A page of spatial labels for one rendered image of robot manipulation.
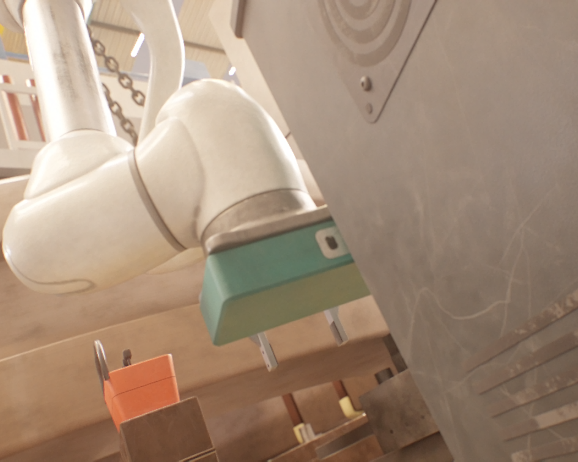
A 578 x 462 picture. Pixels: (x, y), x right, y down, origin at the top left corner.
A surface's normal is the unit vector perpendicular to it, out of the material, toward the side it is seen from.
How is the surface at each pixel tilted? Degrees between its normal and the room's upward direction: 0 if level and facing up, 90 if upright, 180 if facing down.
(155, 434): 90
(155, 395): 97
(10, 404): 90
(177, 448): 90
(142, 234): 143
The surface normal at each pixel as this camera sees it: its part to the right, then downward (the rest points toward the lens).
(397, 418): -0.73, 0.03
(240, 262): 0.18, -0.47
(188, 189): -0.27, 0.06
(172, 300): 0.15, -0.80
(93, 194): -0.15, -0.32
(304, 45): -0.91, 0.26
